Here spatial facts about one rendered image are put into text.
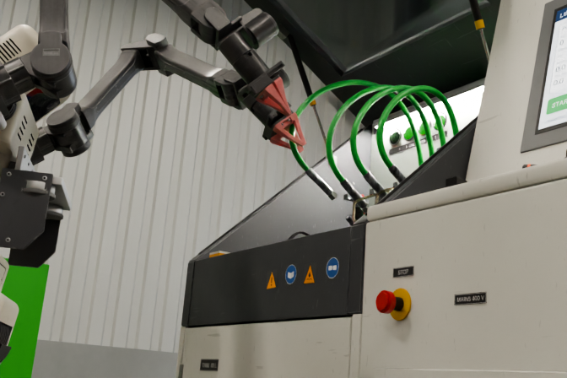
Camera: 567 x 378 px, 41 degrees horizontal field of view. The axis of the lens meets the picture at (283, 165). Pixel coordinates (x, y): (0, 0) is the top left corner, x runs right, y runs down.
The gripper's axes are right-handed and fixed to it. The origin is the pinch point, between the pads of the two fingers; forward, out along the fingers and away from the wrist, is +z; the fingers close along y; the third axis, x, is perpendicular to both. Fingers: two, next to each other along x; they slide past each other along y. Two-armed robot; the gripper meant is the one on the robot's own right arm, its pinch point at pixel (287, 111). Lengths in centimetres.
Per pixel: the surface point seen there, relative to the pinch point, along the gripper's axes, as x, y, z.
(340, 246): -14.9, -16.6, 26.1
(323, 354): -12, -31, 39
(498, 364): -51, -25, 47
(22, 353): 336, -59, 0
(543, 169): -59, -5, 31
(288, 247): 2.0, -18.2, 21.6
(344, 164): 53, 31, 20
